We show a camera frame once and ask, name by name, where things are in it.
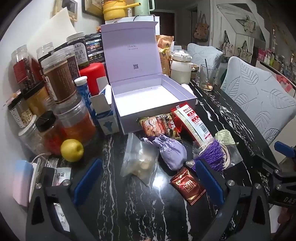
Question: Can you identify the black label jar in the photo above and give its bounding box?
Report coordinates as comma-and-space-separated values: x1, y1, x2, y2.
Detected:
36, 42, 56, 67

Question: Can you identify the orange contents jar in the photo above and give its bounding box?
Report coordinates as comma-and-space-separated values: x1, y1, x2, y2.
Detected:
54, 96, 96, 145

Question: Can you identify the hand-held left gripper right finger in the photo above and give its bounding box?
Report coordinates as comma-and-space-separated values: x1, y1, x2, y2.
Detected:
195, 159, 271, 241

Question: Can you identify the purple tassel with cord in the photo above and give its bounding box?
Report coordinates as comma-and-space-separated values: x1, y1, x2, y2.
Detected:
185, 139, 243, 172

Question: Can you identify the pink lid seed jar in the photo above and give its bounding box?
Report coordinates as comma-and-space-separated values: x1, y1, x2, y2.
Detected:
7, 90, 33, 128

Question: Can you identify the white tote bag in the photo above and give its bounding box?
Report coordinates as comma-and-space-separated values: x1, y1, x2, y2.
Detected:
221, 31, 235, 56
238, 40, 253, 63

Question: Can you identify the white sheet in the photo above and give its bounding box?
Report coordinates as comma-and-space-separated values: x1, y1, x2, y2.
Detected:
30, 7, 77, 47

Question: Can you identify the black lid spice jar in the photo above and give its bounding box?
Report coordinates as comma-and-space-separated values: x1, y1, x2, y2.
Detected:
36, 111, 65, 156

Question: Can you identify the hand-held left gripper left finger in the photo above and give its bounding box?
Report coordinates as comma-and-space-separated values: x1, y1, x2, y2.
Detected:
25, 158, 104, 241

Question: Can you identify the clear zip bag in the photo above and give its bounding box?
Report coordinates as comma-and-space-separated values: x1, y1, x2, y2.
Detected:
120, 133, 160, 187

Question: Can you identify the glass cup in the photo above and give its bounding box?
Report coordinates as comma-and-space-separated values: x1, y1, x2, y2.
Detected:
199, 64, 219, 91

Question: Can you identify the pink blue block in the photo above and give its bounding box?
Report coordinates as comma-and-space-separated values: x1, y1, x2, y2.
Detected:
13, 160, 35, 207

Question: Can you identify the lavender gift box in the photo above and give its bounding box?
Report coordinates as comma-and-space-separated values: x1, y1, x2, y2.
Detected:
101, 22, 197, 135

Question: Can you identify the red container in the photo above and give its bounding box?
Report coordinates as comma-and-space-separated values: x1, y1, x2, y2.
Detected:
79, 62, 109, 96

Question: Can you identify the black coffee bag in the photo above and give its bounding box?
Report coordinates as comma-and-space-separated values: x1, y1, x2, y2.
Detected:
84, 32, 107, 64

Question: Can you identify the large picture frame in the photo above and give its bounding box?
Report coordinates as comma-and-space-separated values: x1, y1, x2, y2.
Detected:
84, 0, 103, 16

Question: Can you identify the metal spoon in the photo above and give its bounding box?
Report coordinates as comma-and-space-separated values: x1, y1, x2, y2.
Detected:
205, 59, 212, 86

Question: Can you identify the dark red foil packet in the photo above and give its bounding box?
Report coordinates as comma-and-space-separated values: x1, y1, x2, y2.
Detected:
170, 167, 206, 205

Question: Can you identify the star shaped wall bag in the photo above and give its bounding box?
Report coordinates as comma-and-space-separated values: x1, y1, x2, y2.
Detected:
236, 15, 256, 36

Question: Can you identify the dark label tea jar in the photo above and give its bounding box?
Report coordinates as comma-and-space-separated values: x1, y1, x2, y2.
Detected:
67, 32, 89, 69

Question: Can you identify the brown red snack packet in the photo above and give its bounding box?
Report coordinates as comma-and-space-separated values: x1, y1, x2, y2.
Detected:
136, 113, 182, 141

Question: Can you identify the blue white carton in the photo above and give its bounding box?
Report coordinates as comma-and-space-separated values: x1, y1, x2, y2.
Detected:
90, 84, 121, 135

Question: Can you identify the purple drawstring pouch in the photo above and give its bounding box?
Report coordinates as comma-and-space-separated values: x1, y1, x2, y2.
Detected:
141, 134, 187, 170

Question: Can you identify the white fridge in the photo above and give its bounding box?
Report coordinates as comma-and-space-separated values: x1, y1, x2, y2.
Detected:
105, 16, 160, 35

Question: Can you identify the red label flower jar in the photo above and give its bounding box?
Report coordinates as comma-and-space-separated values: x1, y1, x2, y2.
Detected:
11, 45, 37, 91

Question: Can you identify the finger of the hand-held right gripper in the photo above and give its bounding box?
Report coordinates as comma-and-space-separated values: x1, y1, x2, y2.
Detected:
274, 141, 296, 160
261, 154, 287, 183

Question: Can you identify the brown powder jar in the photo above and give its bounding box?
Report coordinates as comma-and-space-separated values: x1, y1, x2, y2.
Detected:
41, 51, 78, 105

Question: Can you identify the yellow pot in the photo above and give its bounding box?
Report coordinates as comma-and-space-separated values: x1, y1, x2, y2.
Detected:
102, 0, 137, 21

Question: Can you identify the pale green sachet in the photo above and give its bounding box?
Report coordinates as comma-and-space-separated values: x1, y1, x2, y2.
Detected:
215, 130, 238, 146

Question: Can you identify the clear oat jar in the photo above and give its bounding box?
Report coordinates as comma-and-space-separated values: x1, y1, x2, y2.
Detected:
18, 116, 47, 153

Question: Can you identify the row of small bottles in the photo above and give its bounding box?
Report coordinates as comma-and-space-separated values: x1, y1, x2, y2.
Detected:
258, 44, 296, 79

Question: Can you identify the blue tablet tube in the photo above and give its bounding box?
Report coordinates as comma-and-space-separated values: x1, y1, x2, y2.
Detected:
74, 76, 97, 126

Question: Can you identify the yellow fruit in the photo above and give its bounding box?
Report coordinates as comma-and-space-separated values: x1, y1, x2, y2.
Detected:
60, 139, 84, 162

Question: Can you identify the yellow powder jar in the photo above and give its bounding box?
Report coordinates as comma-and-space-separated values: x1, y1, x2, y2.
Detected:
23, 81, 55, 116

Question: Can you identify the orange snack bag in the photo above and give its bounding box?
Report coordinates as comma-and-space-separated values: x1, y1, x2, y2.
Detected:
156, 35, 174, 77

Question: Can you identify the leaf pattern chair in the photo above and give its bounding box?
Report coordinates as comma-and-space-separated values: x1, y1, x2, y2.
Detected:
187, 43, 223, 70
221, 56, 296, 145

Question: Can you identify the brown patterned tote bag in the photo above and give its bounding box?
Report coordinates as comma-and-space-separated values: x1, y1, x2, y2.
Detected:
194, 14, 210, 42

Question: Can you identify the brown label jar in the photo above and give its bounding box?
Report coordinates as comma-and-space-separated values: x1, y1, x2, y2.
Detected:
66, 45, 81, 80

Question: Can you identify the green kettle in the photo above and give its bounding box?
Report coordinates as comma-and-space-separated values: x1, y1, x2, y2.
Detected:
134, 0, 154, 16

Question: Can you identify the cream thermos jug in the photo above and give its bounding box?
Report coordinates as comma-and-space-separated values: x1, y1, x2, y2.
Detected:
170, 49, 193, 84

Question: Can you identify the white cable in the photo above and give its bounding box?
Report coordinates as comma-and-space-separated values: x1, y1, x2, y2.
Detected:
30, 153, 50, 167

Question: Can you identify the red white long packet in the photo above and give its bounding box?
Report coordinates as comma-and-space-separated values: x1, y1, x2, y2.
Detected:
172, 104, 214, 145

